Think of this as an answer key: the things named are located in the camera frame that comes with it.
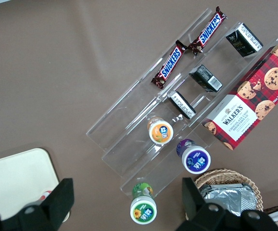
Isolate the aluminium foil tray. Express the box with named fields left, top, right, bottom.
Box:
left=199, top=183, right=256, bottom=216

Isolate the purple lid yogurt cup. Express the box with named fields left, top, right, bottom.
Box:
left=176, top=139, right=212, bottom=175

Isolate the clear acrylic stepped shelf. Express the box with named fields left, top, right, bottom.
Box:
left=86, top=79, right=218, bottom=202
left=136, top=8, right=278, bottom=127

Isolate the small black box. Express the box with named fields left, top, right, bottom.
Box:
left=167, top=90, right=197, bottom=120
left=189, top=64, right=224, bottom=93
left=226, top=22, right=264, bottom=58

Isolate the light wicker basket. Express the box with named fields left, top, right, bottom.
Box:
left=193, top=168, right=264, bottom=213

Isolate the cream plastic tray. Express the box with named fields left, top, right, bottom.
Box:
left=0, top=147, right=60, bottom=220

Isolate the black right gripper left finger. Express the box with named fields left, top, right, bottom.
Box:
left=0, top=177, right=75, bottom=231

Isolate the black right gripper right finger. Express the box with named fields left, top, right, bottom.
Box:
left=174, top=177, right=278, bottom=231

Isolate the green lid yogurt cup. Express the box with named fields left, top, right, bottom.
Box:
left=129, top=181, right=158, bottom=225

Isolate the red Walkers shortbread box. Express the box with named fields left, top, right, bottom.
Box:
left=201, top=42, right=278, bottom=151

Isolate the Snickers chocolate bar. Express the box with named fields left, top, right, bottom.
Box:
left=189, top=6, right=227, bottom=55
left=152, top=39, right=188, bottom=90

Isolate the red lid yogurt cup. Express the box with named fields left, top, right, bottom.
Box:
left=38, top=189, right=71, bottom=223

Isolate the orange lid yogurt cup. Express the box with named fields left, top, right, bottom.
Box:
left=147, top=116, right=174, bottom=145

